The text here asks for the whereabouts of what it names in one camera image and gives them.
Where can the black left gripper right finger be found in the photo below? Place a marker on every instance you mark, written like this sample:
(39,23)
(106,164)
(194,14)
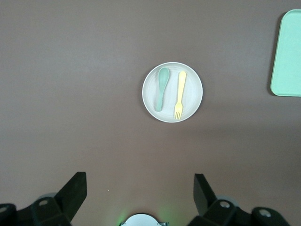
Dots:
(207,200)

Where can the green plastic spoon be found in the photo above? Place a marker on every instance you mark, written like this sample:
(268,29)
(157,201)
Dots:
(163,76)

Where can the brown table mat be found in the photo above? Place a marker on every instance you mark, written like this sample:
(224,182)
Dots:
(70,70)

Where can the light green rectangular tray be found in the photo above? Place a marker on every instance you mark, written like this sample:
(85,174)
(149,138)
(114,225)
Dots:
(288,58)

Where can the yellow plastic fork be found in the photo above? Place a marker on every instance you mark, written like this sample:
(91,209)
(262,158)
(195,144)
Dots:
(181,80)

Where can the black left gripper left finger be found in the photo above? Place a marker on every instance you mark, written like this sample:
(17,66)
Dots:
(68,200)

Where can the round beige plate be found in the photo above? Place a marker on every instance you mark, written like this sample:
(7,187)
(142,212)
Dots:
(194,94)

